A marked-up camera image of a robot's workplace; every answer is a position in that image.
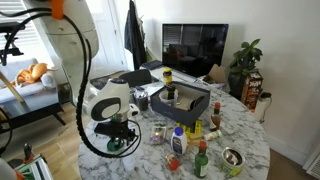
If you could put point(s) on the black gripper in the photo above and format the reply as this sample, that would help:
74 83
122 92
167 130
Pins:
124 130

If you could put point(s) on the small jar with red cap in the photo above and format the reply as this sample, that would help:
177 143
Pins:
172 162

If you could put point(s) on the open tin can green label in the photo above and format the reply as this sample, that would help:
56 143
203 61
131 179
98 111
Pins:
232 161

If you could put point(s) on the grey sofa bench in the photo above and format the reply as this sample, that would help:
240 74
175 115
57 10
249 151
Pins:
23 100

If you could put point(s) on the brown sauce bottle red cap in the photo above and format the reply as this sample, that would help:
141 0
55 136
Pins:
215 118

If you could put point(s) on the dark bottle with yellow label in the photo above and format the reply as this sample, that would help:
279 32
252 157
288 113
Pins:
171 91

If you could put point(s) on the small white bottle green cap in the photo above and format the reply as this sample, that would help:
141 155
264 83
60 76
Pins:
212 135

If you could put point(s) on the green glass bottle red cap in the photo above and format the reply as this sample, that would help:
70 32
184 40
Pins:
201 163

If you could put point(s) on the green round lid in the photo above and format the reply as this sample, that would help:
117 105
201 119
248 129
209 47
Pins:
111 148

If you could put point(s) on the dark blue cardboard box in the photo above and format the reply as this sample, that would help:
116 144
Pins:
181 113

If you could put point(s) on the white television stand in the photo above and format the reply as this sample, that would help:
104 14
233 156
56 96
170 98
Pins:
186 76

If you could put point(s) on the dark laptop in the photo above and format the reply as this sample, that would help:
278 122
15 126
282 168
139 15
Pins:
151 64

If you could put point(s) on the orange snack carton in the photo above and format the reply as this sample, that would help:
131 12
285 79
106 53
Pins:
251 88

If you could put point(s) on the green and white crate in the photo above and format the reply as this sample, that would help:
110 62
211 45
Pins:
35 168

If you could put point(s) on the black chair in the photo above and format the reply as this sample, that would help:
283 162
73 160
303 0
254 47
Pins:
135 77

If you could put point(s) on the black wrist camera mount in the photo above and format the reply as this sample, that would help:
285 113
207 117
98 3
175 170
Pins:
104 129

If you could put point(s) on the orange stuffed toy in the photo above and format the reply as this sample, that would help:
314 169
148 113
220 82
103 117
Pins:
31 75

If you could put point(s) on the green potted plant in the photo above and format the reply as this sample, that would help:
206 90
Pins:
245 61

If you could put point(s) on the patterned floor rug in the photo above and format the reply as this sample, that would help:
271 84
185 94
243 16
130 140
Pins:
100 81

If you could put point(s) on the white wall vent grille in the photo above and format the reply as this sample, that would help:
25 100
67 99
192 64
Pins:
313 165

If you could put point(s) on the white bottle with blue cap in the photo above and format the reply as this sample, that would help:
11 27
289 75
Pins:
179 141

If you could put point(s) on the white bowl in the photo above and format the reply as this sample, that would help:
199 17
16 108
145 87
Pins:
164 96

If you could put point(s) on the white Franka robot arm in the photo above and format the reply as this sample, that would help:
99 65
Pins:
70 36

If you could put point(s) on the transparent cup with dark liquid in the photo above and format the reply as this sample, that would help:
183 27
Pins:
143 103

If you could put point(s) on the black flat screen television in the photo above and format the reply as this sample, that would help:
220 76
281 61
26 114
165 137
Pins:
196 46

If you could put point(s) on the clear snack packet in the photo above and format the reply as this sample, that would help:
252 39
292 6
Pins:
158 135

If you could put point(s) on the black camera stand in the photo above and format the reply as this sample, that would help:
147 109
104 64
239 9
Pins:
10 40

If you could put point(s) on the yellow flat package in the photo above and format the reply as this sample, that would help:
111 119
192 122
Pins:
195 128

